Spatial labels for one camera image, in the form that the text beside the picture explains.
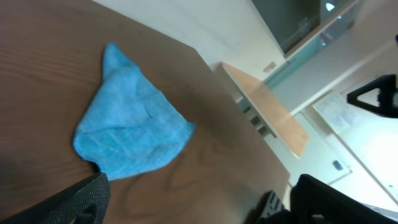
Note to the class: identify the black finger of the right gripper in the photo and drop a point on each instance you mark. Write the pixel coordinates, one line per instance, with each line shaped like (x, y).
(386, 97)

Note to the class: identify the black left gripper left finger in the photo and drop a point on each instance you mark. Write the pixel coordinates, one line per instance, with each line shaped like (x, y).
(84, 202)

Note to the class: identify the white wall board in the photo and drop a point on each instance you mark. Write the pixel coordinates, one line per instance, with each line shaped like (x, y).
(337, 113)

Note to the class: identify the blue cloth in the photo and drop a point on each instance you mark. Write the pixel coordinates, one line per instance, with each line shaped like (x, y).
(129, 128)

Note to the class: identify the light wooden side table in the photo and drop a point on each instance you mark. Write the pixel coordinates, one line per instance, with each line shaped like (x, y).
(267, 106)

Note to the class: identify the dark glass window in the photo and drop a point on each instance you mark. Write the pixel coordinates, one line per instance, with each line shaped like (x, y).
(291, 21)

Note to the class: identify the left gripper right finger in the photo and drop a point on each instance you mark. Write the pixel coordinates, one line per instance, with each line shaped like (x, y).
(312, 201)

